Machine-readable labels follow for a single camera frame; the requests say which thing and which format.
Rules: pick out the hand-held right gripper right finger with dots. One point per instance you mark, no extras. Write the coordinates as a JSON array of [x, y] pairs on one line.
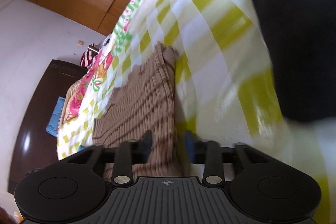
[[189, 145]]

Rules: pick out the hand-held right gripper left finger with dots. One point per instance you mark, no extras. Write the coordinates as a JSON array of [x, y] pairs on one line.
[[148, 142]]

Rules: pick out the brown striped knit sweater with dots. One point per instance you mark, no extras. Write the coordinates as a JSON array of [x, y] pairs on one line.
[[149, 108]]

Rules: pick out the beige floral pillow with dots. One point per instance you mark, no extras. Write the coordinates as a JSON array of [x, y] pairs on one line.
[[71, 100]]

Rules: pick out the blue pillow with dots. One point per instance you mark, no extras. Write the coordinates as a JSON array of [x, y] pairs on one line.
[[55, 116]]

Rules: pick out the red white striped cloth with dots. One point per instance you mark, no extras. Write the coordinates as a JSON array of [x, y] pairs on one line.
[[88, 57]]

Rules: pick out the metal bottle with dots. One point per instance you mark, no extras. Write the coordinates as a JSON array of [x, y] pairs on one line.
[[93, 48]]

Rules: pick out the green checked printed quilt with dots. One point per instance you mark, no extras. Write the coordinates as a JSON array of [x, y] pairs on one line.
[[215, 37]]

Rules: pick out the dark wooden headboard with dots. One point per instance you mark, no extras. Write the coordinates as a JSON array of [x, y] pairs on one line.
[[36, 119]]

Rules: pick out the dark cloth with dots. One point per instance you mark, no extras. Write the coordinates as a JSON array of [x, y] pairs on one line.
[[299, 35]]

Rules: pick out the beige wall switch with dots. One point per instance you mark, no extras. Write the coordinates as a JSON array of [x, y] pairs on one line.
[[80, 43]]

